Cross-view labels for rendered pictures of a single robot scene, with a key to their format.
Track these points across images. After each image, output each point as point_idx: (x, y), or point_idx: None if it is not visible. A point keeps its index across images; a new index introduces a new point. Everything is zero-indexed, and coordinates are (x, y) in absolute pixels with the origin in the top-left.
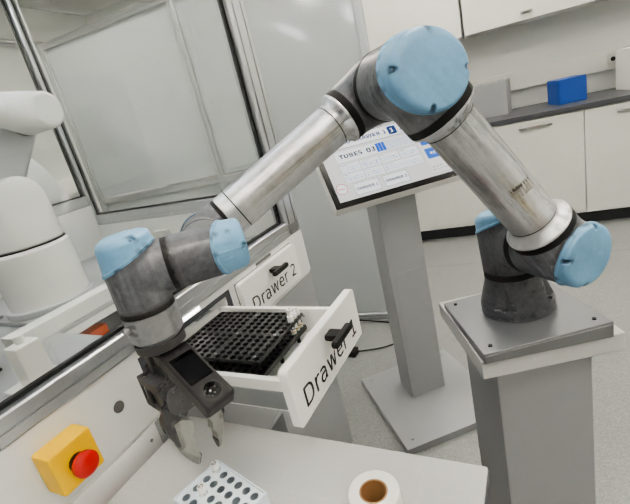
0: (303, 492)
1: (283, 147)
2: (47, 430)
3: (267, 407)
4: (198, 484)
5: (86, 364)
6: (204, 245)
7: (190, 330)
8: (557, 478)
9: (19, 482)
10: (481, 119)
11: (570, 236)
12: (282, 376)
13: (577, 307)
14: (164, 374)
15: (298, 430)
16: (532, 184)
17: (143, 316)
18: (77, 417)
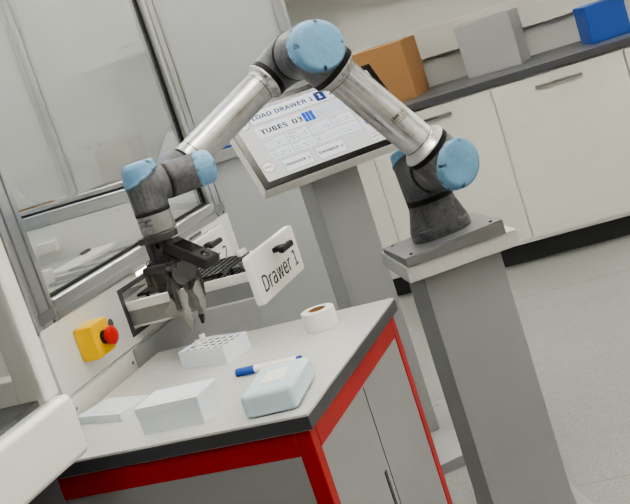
0: (270, 338)
1: (225, 105)
2: (77, 318)
3: (234, 302)
4: (193, 346)
5: (90, 281)
6: (190, 164)
7: (144, 287)
8: (505, 391)
9: (69, 346)
10: (361, 72)
11: (441, 148)
12: (246, 261)
13: (484, 219)
14: (166, 258)
15: None
16: (407, 113)
17: (156, 211)
18: (90, 318)
